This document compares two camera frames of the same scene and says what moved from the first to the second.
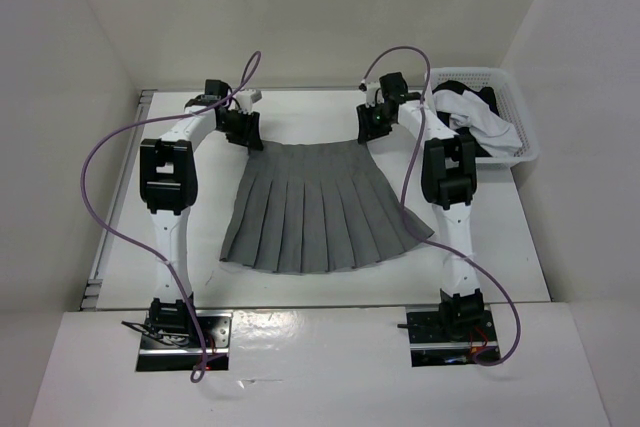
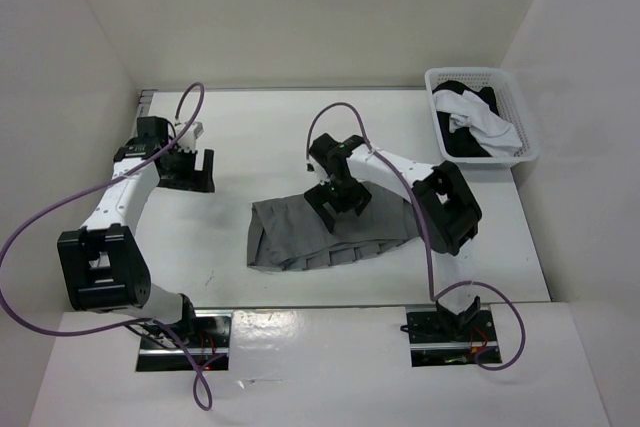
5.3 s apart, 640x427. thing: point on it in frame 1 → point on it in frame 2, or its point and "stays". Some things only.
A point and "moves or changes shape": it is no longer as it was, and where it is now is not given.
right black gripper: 367,131 → 320,193
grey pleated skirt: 317,207 moves or changes shape
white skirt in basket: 498,137 stays
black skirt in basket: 485,93 stays
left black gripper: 250,134 → 196,180
